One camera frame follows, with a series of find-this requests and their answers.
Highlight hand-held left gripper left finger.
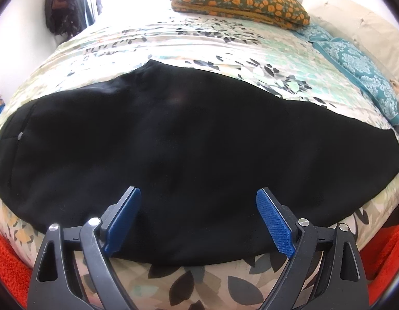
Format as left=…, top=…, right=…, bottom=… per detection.
left=28, top=186, right=142, bottom=310

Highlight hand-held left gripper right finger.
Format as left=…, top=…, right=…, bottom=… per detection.
left=256, top=187, right=370, bottom=310

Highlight black pants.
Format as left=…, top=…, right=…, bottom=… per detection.
left=0, top=59, right=399, bottom=267

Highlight orange red blanket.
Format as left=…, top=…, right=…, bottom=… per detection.
left=0, top=223, right=399, bottom=310

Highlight teal patterned pillow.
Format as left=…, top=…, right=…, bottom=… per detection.
left=293, top=24, right=399, bottom=126

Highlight floral leaf print bedsheet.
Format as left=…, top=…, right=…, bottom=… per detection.
left=0, top=13, right=399, bottom=310

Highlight cream padded headboard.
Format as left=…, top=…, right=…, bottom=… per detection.
left=301, top=0, right=399, bottom=88

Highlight dark hanging clothes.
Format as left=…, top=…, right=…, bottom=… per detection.
left=44, top=0, right=87, bottom=44

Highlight dark window curtain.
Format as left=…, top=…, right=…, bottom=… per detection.
left=79, top=0, right=103, bottom=26

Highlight orange floral green pillow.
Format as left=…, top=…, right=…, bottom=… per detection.
left=170, top=0, right=310, bottom=32

